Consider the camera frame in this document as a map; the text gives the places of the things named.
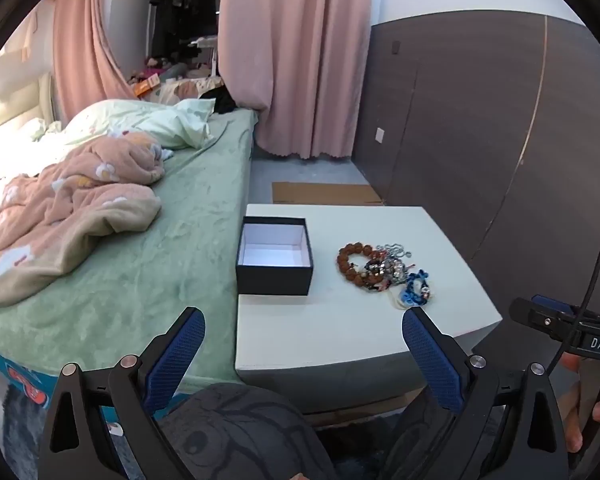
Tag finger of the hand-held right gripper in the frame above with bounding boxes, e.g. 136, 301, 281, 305
509, 295, 581, 335

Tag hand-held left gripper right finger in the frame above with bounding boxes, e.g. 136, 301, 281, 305
401, 306, 573, 480

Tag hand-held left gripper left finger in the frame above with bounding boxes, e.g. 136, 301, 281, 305
39, 306, 207, 480

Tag blue woven bracelet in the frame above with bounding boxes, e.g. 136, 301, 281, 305
397, 270, 434, 309

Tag dark multicolour bead bracelet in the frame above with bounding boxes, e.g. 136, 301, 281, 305
362, 257, 411, 292

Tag silver chain necklace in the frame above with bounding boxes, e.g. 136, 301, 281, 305
376, 243, 415, 261

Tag black jewelry box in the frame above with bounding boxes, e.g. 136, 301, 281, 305
235, 216, 314, 297

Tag brown wooden bead bracelet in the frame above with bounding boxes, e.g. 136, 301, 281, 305
336, 242, 381, 287

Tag white bedside table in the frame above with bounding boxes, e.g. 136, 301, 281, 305
235, 204, 503, 413

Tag grey printed pants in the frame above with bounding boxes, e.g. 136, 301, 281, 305
157, 382, 511, 480

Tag bed with green sheet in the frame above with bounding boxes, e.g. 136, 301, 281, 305
0, 107, 258, 396

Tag blue printed bed skirt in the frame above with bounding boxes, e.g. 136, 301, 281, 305
0, 340, 146, 480

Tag pink floral fleece blanket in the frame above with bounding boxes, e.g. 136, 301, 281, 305
0, 132, 166, 308

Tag flat cardboard sheet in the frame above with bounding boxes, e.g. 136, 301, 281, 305
271, 181, 383, 207

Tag pale green pillow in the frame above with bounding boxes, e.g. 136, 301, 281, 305
27, 97, 216, 151

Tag black garment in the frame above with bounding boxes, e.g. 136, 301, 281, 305
200, 87, 239, 115

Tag orange box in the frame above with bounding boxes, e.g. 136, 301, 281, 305
132, 77, 161, 97

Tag pile of clutter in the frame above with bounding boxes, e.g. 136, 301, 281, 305
127, 55, 226, 100

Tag cream headboard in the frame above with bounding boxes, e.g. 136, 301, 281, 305
0, 72, 56, 137

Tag wide pink curtain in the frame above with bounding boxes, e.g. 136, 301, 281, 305
217, 0, 373, 161

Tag narrow pink curtain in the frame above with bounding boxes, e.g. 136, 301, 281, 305
52, 0, 141, 123

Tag hanging dark clothes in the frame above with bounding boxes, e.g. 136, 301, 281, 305
147, 0, 223, 61

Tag black cable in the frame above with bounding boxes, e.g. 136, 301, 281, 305
554, 220, 600, 378

